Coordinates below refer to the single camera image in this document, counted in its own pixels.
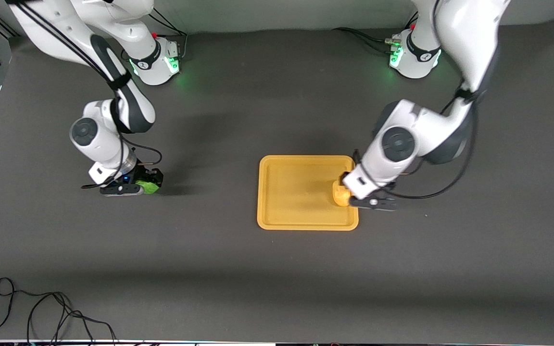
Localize yellow potato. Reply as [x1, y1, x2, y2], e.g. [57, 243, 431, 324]
[332, 180, 353, 208]

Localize yellow plastic tray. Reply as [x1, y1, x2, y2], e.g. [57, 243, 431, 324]
[256, 154, 359, 232]

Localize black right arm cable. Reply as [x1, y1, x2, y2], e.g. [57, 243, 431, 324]
[15, 0, 163, 189]

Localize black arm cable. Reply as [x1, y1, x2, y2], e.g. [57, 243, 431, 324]
[15, 0, 163, 189]
[352, 84, 480, 200]

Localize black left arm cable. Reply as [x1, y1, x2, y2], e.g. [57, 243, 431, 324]
[352, 84, 480, 200]

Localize thin black loose cable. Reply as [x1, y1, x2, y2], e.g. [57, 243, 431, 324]
[0, 277, 118, 344]

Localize black right arm base cables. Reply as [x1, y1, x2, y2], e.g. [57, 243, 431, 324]
[147, 12, 189, 62]

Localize black arm base cables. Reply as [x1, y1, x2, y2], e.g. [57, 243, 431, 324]
[147, 12, 189, 62]
[333, 10, 418, 54]

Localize black left arm base cables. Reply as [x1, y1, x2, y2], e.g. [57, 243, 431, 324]
[333, 10, 418, 54]

